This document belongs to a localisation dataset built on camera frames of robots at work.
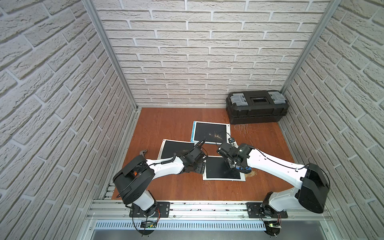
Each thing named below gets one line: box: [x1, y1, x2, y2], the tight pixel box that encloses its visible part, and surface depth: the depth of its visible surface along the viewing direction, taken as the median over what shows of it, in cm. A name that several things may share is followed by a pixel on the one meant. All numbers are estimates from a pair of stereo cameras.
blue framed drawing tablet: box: [190, 121, 231, 145], surface depth 106 cm
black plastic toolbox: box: [225, 90, 289, 125], surface depth 102 cm
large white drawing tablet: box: [157, 138, 196, 160], surface depth 99 cm
